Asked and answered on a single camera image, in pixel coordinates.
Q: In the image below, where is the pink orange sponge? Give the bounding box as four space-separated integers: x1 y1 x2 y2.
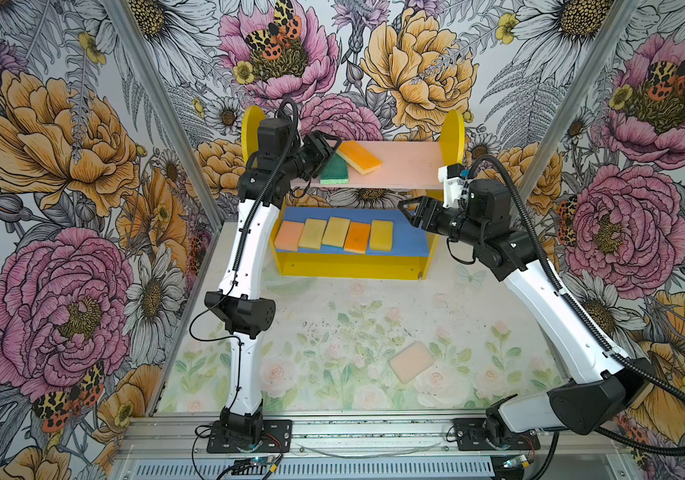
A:
274 220 304 252

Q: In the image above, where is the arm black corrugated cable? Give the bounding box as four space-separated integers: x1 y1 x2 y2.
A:
467 154 685 457
188 98 302 421

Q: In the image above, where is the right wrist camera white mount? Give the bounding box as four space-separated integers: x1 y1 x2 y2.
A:
438 163 468 209

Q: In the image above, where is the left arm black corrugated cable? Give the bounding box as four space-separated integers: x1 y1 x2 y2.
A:
188 98 302 421

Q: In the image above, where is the large yellow sponge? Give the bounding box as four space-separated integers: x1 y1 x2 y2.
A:
322 217 350 248

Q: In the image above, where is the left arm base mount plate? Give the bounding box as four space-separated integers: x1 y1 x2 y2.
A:
206 419 294 454

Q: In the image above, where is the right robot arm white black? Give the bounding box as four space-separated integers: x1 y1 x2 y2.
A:
398 180 651 448

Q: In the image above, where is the left aluminium corner post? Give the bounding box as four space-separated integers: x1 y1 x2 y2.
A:
106 1 224 235

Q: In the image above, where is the orange sponge front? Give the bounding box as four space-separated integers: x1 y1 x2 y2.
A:
343 222 371 255

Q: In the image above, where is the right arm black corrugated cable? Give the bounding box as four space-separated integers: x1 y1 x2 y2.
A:
467 154 685 457

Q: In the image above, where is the aluminium corner post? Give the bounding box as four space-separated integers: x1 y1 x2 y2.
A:
106 1 224 235
518 0 638 200

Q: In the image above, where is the small yellow sponge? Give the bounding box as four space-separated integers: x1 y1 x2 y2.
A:
369 220 394 252

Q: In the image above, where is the right aluminium corner post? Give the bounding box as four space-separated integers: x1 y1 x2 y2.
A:
518 0 638 200

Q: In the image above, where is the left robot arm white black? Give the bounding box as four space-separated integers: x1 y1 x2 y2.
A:
204 118 342 451

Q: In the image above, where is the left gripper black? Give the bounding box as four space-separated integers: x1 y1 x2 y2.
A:
283 129 343 181

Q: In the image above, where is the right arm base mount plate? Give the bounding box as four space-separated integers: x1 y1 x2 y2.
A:
449 417 540 452

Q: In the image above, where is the green scouring pad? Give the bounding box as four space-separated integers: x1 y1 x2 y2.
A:
320 154 349 185

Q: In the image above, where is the yellow sponge with green back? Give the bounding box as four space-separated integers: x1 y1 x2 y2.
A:
298 218 328 250

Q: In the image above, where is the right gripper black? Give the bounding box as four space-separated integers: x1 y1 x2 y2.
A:
398 194 487 246

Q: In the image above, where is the pale pink sponge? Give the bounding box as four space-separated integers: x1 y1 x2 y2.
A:
388 341 435 384

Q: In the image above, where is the aluminium front rail frame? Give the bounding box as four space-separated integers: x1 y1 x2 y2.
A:
110 411 644 479

